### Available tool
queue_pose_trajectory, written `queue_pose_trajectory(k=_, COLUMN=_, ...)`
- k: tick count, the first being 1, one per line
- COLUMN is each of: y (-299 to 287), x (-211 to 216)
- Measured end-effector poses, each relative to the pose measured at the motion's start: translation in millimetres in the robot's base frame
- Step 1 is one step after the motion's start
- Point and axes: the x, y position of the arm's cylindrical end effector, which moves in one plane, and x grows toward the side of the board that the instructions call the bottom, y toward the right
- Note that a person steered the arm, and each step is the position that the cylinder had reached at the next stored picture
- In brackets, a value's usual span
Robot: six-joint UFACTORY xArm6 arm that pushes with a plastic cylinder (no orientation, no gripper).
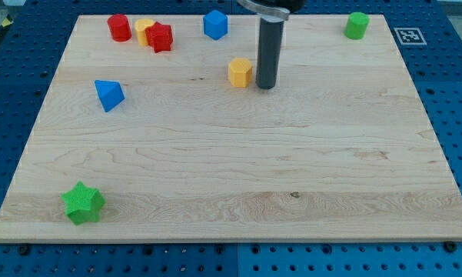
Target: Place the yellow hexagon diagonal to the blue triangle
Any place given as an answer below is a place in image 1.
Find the yellow cylinder block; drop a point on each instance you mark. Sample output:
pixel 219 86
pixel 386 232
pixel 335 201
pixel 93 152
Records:
pixel 140 26

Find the wooden board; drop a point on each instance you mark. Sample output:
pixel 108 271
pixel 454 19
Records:
pixel 340 150

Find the red star block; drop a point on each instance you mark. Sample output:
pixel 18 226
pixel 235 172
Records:
pixel 159 37

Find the blue triangle block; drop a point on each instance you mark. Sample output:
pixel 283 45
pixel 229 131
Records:
pixel 109 93

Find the blue cube block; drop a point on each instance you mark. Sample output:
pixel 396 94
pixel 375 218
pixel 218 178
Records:
pixel 215 24

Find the white fiducial marker tag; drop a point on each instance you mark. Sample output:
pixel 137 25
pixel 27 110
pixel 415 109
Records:
pixel 409 36

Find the green cylinder block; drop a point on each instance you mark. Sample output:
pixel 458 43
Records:
pixel 356 26

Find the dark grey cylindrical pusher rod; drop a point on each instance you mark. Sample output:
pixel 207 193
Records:
pixel 269 49

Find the black and silver rod mount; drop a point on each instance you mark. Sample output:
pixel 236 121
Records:
pixel 278 9

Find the yellow hexagon block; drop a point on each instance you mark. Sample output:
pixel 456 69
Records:
pixel 240 72

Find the red cylinder block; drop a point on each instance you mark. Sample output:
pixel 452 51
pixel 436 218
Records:
pixel 119 27

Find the green star block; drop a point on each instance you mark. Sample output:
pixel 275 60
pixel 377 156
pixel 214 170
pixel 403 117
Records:
pixel 83 204

